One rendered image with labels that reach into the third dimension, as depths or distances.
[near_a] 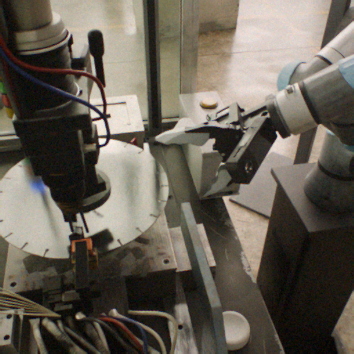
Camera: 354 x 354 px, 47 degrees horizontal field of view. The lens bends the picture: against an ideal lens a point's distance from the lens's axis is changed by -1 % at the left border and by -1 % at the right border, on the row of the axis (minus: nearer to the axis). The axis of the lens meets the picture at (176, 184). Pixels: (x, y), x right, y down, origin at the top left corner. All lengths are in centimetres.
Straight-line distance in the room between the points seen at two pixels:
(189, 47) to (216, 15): 295
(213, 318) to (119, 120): 65
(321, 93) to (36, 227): 51
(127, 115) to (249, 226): 111
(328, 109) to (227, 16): 354
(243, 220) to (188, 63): 107
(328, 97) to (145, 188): 36
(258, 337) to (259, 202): 136
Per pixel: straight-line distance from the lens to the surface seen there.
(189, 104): 113
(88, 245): 67
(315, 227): 104
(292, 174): 117
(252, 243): 197
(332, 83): 65
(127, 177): 81
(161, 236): 83
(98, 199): 76
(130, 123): 106
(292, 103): 65
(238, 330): 82
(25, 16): 44
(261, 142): 66
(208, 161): 98
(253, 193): 217
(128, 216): 73
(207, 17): 407
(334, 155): 102
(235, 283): 89
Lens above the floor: 147
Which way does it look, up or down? 42 degrees down
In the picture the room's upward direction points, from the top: straight up
